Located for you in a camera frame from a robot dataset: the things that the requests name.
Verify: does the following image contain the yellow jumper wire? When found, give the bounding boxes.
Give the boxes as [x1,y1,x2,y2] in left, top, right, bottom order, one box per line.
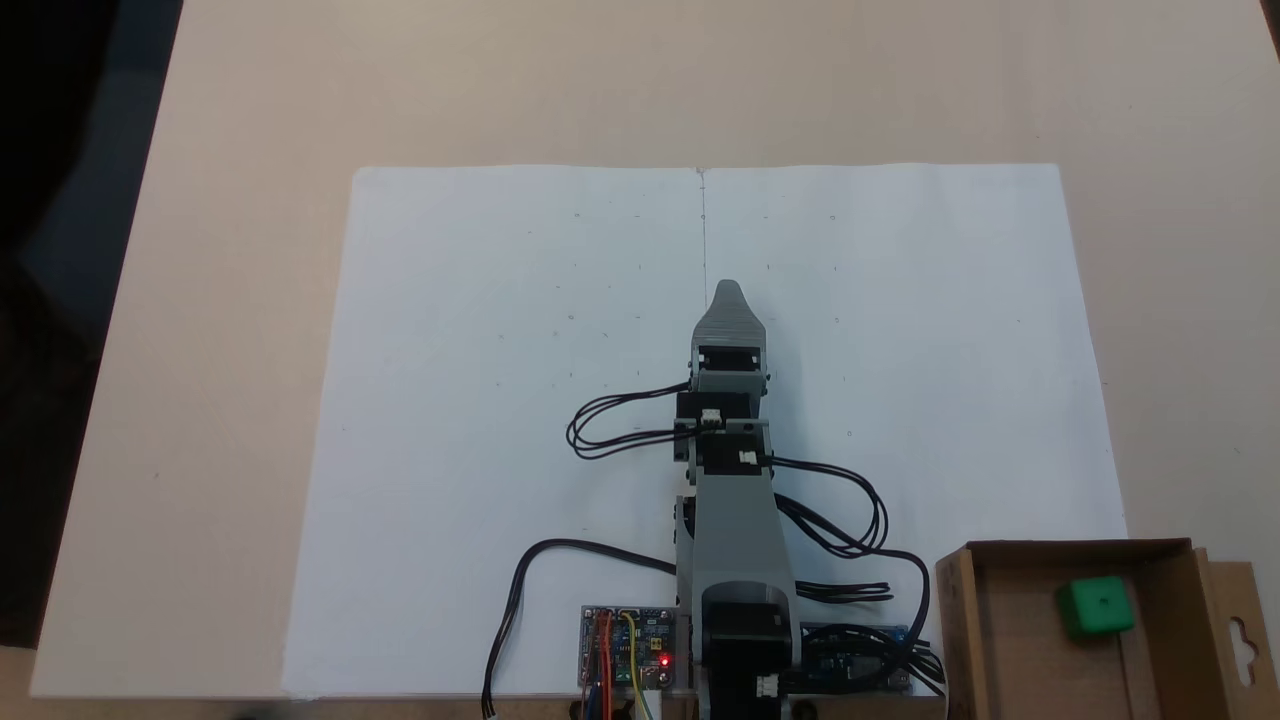
[618,612,647,720]

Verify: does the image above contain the green dice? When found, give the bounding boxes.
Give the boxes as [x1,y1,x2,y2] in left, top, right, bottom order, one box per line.
[1058,575,1137,641]

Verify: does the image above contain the black motor cable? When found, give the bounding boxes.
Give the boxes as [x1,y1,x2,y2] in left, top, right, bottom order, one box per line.
[768,455,889,558]
[566,383,701,461]
[775,495,946,696]

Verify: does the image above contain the white paper sheet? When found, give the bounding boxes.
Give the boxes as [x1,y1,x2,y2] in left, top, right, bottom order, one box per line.
[283,163,1129,699]

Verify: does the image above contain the brown cardboard box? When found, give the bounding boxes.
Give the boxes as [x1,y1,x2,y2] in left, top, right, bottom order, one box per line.
[935,538,1269,720]

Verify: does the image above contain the controller board with coloured wires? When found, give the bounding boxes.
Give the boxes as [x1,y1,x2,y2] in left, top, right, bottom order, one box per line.
[580,605,677,693]

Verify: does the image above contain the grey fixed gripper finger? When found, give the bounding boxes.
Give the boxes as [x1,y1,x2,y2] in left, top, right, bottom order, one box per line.
[692,279,770,348]

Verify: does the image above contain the red jumper wire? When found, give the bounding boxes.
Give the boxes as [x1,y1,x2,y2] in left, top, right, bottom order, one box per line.
[593,612,613,720]

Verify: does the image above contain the blue power converter board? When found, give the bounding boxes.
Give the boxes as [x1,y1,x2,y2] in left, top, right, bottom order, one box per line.
[800,622,914,693]

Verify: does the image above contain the black power cable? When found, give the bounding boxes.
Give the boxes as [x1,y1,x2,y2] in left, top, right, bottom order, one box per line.
[483,540,686,719]

